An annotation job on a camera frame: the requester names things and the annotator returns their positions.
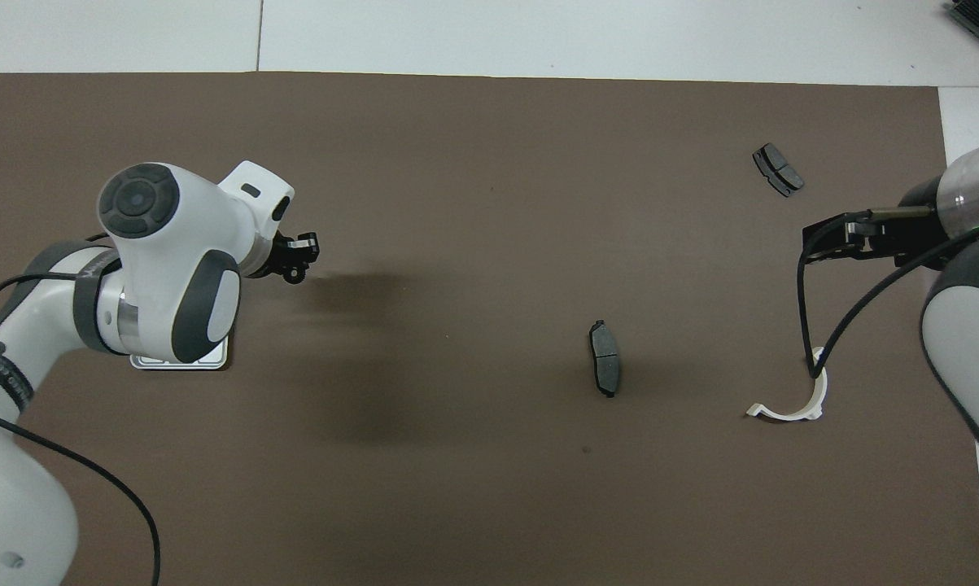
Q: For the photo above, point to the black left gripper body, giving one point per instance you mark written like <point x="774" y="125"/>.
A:
<point x="277" y="256"/>

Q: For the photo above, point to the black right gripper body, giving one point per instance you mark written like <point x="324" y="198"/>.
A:
<point x="901" y="238"/>

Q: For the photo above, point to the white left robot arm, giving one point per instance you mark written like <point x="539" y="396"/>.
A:
<point x="155" y="244"/>

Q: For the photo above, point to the silver metal tray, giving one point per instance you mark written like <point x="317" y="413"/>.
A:
<point x="216" y="360"/>

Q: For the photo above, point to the grey brake pad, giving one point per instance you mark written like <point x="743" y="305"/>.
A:
<point x="779" y="169"/>
<point x="605" y="362"/>

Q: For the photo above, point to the brown table mat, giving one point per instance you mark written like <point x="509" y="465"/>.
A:
<point x="456" y="163"/>

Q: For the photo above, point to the white curved plastic bracket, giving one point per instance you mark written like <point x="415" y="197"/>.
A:
<point x="786" y="414"/>

